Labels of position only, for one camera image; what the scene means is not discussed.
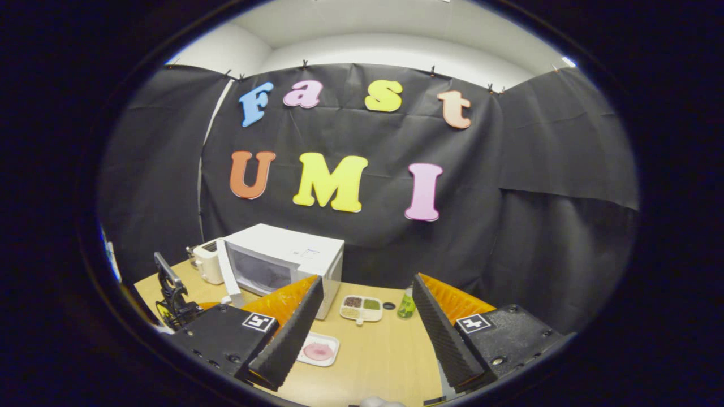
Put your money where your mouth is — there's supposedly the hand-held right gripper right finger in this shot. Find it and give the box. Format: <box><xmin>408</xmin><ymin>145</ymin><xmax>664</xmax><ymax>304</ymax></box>
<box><xmin>412</xmin><ymin>273</ymin><xmax>566</xmax><ymax>395</ymax></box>

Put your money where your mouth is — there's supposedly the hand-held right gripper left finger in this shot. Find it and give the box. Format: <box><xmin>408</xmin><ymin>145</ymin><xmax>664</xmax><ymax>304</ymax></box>
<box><xmin>170</xmin><ymin>275</ymin><xmax>325</xmax><ymax>392</ymax></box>

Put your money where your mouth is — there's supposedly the white square plate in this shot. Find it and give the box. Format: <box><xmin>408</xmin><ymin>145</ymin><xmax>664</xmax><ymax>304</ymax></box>
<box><xmin>296</xmin><ymin>332</ymin><xmax>341</xmax><ymax>367</ymax></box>

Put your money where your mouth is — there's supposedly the white microwave oven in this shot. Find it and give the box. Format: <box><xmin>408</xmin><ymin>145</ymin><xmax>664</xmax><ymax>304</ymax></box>
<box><xmin>216</xmin><ymin>223</ymin><xmax>344</xmax><ymax>321</ymax></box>

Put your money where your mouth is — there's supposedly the white toaster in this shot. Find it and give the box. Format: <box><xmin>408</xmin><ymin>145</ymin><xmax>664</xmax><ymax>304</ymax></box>
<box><xmin>191</xmin><ymin>240</ymin><xmax>226</xmax><ymax>285</ymax></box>

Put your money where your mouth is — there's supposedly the green drink bottle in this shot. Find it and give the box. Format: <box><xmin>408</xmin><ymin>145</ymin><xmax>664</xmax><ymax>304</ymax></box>
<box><xmin>397</xmin><ymin>285</ymin><xmax>417</xmax><ymax>320</ymax></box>

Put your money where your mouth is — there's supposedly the divided white dish with beans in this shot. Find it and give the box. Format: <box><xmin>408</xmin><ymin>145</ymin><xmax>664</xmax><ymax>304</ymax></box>
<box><xmin>339</xmin><ymin>295</ymin><xmax>383</xmax><ymax>327</ymax></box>

